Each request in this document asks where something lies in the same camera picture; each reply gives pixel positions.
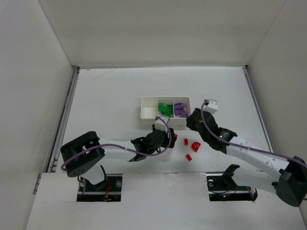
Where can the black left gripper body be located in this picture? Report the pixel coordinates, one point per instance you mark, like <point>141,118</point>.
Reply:
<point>168,137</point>

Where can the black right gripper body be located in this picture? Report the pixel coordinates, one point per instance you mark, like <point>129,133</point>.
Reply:
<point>194,120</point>

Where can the large purple arch lego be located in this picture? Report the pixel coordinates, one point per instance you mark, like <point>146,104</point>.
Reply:
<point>178,108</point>

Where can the red curved lego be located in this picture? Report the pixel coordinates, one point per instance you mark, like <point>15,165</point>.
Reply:
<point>195,146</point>

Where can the green two-stud lego brick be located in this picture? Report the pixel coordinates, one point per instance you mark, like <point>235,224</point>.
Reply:
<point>164,112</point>

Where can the small purple curved lego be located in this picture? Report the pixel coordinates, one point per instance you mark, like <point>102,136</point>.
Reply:
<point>183,114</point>

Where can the long green lego plate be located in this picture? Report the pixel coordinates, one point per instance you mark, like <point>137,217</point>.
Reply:
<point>170,115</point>

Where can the green square lego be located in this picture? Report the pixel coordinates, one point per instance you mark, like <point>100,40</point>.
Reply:
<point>169,109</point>
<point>161,107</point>

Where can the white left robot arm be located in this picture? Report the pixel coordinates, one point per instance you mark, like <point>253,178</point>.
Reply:
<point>83,156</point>

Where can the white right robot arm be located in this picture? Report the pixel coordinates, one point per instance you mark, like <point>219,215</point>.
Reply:
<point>284,176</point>

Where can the white divided plastic container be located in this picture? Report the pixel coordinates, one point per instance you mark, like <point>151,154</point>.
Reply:
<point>149,109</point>

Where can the small red lego middle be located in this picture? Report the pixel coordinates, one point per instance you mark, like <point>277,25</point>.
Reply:
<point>185,142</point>

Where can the small red lego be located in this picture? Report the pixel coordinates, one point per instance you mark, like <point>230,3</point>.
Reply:
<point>185,142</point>
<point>188,157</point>

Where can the small red lego lower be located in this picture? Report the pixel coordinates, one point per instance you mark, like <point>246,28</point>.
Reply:
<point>188,157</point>

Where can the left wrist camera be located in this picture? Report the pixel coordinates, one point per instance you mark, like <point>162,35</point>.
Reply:
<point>161,123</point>

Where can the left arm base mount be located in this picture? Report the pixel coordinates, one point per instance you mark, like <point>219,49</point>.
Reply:
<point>108,190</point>

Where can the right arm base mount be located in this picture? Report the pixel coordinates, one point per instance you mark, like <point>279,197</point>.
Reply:
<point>222,188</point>

